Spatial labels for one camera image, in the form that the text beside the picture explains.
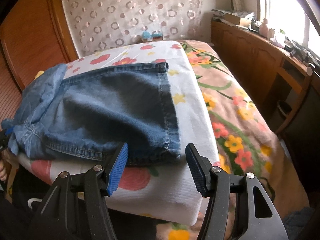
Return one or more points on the floral pink blanket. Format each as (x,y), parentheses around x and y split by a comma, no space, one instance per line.
(245,143)

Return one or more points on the person's left hand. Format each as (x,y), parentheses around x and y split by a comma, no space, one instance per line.
(3,170)

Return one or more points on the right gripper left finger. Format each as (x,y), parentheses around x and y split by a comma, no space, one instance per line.
(115,168)

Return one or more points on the pink circle patterned curtain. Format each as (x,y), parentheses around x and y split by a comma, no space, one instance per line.
(96,25)

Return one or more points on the wooden wardrobe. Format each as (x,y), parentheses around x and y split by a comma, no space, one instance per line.
(34,37)

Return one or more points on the window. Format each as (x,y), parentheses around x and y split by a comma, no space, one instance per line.
(290,17)

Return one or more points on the cardboard box on cabinet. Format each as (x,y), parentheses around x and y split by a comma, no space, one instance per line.
(236,20)

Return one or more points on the wooden sideboard cabinet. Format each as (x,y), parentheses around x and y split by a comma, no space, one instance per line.
(285,91)

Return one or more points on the white strawberry bed sheet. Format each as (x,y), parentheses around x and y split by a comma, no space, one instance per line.
(161,191)

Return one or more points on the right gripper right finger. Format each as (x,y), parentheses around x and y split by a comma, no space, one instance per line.
(200,170)

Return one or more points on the blue denim jeans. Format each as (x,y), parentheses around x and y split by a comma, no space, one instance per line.
(90,114)

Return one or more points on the yellow plush toy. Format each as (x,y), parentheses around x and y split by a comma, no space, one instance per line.
(39,74)

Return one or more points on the pink bottle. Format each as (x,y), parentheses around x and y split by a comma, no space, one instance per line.
(263,29)

